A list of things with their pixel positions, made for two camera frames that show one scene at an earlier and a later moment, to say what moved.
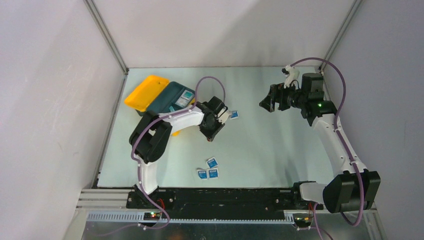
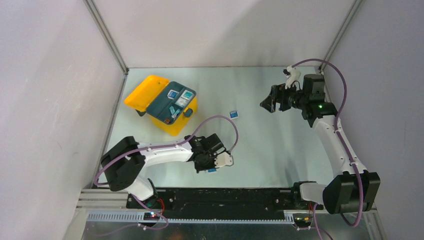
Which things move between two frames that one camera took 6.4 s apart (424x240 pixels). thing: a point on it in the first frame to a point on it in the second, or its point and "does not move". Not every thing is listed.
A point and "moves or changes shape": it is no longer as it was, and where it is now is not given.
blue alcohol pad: (212, 162) moves or changes shape
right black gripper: (277, 95) does not move
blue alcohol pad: (234, 114) does not move
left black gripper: (211, 135) to (198, 167)
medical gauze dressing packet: (185, 98) does not move
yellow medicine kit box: (156, 93) does not move
